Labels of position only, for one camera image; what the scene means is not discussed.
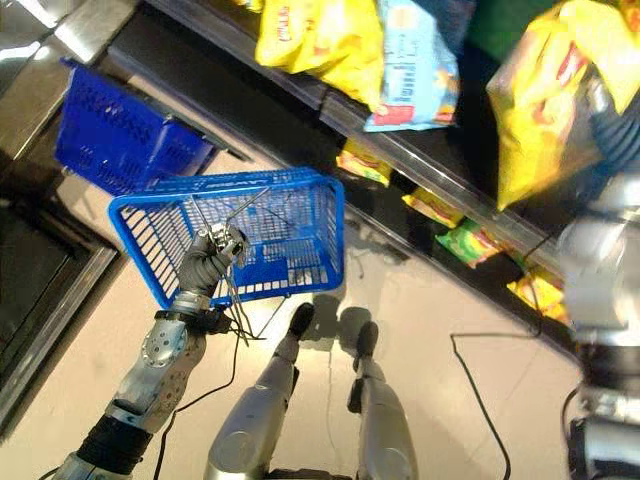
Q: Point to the dark framed cabinet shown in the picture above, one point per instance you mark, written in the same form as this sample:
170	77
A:
35	295

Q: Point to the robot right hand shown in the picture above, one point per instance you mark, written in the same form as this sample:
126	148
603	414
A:
617	140

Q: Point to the green snack packet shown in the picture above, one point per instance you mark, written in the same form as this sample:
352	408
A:
470	244

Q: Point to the silver robot left leg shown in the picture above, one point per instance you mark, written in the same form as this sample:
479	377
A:
255	415

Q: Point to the small yellow snack packet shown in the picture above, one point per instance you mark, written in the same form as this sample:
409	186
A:
434	207
364	162
540	295

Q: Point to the dark green snack bag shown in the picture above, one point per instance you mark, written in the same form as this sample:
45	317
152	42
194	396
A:
505	22

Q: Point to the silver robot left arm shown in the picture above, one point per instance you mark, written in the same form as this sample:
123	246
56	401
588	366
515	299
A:
150	370

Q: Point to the light blue snack bag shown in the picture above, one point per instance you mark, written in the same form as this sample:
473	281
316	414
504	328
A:
417	65

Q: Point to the silver robot right leg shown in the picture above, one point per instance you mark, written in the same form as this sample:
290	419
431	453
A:
382	410

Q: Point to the blue plastic shopping basket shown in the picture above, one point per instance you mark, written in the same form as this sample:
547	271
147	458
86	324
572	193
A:
115	135

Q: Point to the black store shelf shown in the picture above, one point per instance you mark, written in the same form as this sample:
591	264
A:
280	120

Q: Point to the silver robot leg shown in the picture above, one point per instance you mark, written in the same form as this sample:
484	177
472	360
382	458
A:
255	415
382	410

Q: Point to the yellow chips bag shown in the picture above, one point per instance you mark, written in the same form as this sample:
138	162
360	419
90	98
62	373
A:
535	115
325	40
617	40

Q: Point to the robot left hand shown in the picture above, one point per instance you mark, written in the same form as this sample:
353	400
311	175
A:
197	272

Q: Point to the steel counter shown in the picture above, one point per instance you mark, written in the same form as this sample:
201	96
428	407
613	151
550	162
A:
45	50

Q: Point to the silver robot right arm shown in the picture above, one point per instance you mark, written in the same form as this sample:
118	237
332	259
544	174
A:
600	280

